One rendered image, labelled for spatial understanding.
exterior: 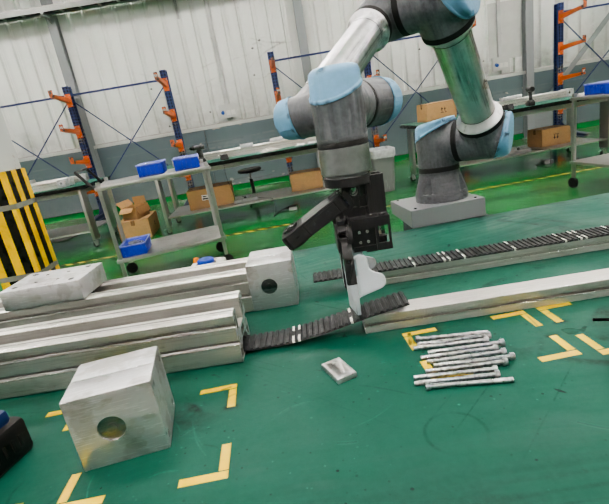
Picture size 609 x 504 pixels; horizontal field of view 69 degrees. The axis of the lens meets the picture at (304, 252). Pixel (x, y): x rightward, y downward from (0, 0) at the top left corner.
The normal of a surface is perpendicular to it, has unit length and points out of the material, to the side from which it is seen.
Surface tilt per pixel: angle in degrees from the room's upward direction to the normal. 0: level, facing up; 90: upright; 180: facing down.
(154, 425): 90
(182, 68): 90
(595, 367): 0
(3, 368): 90
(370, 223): 90
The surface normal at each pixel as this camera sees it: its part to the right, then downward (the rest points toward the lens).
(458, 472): -0.16, -0.94
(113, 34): 0.08, 0.29
